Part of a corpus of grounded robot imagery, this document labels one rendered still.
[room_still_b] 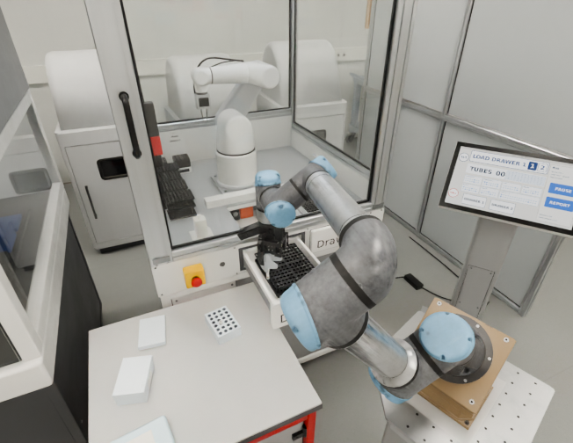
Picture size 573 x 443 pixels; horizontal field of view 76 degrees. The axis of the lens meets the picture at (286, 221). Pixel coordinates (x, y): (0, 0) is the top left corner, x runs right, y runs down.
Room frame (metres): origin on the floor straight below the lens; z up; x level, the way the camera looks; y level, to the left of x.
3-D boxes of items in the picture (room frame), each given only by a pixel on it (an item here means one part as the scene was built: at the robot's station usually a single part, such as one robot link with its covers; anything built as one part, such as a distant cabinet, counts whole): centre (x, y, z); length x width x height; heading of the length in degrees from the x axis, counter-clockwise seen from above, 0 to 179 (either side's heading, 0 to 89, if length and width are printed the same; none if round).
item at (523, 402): (0.67, -0.49, 0.70); 0.45 x 0.44 x 0.12; 44
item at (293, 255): (1.09, 0.00, 0.87); 0.22 x 0.18 x 0.06; 25
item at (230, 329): (0.90, 0.23, 0.78); 0.12 x 0.08 x 0.04; 33
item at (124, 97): (1.01, 0.44, 1.45); 0.05 x 0.03 x 0.19; 25
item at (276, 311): (0.91, -0.08, 0.87); 0.29 x 0.02 x 0.11; 115
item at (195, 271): (1.05, 0.34, 0.88); 0.07 x 0.05 x 0.07; 115
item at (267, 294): (1.10, 0.00, 0.86); 0.40 x 0.26 x 0.06; 25
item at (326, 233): (1.33, -0.24, 0.87); 0.29 x 0.02 x 0.11; 115
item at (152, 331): (0.88, 0.47, 0.77); 0.13 x 0.09 x 0.02; 16
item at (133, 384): (0.68, 0.46, 0.79); 0.13 x 0.09 x 0.05; 7
